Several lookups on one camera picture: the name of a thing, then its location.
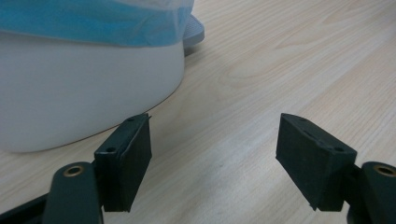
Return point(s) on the white trash bin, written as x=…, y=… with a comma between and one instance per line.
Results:
x=77, y=93

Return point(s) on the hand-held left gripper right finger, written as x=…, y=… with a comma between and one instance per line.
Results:
x=314, y=165

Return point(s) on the blue plastic bin liner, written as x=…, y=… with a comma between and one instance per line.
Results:
x=93, y=20

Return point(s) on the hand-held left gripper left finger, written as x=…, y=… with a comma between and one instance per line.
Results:
x=124, y=168

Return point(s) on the grey bin pedal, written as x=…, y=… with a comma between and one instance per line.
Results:
x=193, y=31

